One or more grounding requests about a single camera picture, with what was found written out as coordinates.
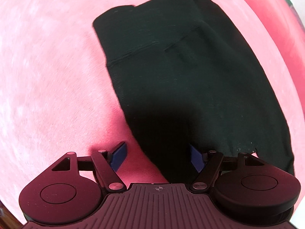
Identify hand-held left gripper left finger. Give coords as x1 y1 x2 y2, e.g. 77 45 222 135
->
51 142 127 193

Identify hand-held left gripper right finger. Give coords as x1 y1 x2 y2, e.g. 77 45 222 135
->
189 144 264 194

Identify pink fleece blanket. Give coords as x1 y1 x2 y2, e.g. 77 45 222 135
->
224 0 305 96
0 0 305 223

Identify black pants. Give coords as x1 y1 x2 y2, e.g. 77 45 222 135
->
92 0 296 184

